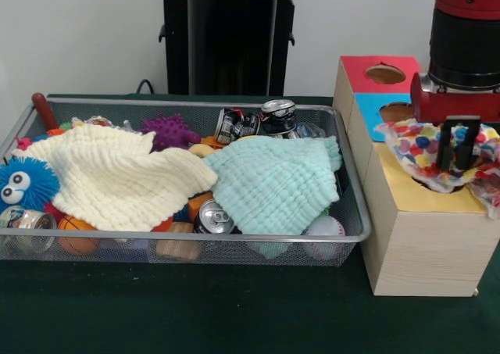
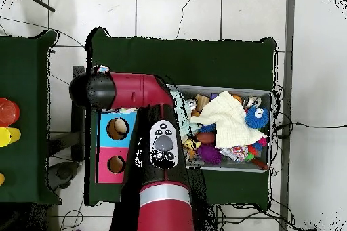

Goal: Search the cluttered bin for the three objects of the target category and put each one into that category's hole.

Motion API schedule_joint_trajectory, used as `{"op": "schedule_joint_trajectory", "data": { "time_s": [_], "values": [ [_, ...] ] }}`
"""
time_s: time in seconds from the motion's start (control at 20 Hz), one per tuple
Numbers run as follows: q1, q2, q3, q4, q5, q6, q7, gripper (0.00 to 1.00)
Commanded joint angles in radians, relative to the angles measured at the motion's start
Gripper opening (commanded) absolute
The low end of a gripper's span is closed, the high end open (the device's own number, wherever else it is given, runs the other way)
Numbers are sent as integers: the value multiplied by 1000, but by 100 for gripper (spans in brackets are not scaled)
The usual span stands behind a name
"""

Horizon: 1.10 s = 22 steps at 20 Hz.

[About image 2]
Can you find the dark tripod leg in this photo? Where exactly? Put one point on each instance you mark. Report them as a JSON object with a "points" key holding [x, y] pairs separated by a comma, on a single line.
{"points": [[40, 2]]}

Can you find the mint waffle cloth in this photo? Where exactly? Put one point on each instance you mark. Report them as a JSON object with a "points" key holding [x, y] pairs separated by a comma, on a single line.
{"points": [[185, 129]]}

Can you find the small orange basketball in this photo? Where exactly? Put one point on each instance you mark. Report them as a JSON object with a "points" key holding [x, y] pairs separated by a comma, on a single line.
{"points": [[237, 98]]}

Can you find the neighbouring green covered table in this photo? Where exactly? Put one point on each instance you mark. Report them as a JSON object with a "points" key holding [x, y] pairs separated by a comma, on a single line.
{"points": [[24, 65]]}

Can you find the purple spiky toy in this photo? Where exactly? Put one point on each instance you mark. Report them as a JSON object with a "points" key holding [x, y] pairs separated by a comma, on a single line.
{"points": [[210, 155]]}

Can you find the red plastic cup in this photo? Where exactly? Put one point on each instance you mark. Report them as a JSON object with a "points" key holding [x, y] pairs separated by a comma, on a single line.
{"points": [[8, 111]]}

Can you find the wooden box with three holes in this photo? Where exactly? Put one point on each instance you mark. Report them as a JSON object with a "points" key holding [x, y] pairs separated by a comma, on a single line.
{"points": [[104, 155]]}

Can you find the cream waffle cloth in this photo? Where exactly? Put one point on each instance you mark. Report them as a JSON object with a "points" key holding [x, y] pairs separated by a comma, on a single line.
{"points": [[230, 122]]}

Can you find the grey round base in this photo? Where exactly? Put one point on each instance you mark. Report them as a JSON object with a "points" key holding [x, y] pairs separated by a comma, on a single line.
{"points": [[63, 172]]}

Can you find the silver drink can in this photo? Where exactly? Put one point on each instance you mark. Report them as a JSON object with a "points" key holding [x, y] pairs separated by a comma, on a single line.
{"points": [[192, 104]]}

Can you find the dark green table cloth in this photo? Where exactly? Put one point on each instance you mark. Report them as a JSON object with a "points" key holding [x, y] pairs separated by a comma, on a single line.
{"points": [[189, 60]]}

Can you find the yellow plastic cup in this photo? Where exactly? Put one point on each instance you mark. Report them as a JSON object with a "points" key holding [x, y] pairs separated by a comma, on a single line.
{"points": [[9, 136]]}

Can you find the blue spiky ball with eyes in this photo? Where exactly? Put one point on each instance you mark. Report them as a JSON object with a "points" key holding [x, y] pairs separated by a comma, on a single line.
{"points": [[254, 120]]}

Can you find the black upright stand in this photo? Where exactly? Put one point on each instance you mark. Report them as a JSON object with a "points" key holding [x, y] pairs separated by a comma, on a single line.
{"points": [[78, 133]]}

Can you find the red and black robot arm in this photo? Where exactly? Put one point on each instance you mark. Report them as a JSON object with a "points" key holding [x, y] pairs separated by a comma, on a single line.
{"points": [[135, 90]]}

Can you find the small yellow object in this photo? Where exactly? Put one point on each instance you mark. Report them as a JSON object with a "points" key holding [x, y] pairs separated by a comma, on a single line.
{"points": [[1, 179]]}

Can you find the labelled tin can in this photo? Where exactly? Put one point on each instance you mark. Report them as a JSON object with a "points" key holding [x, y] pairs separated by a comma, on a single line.
{"points": [[250, 101]]}

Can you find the plain wooden block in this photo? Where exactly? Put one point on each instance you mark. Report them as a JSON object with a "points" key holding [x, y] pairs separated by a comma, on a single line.
{"points": [[202, 101]]}

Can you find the shallow clear mesh bin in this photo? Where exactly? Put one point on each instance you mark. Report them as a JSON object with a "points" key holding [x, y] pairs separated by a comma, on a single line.
{"points": [[233, 166]]}

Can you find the colourful polka dot cloth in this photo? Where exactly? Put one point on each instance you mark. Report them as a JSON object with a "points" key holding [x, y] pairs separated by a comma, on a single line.
{"points": [[103, 69]]}

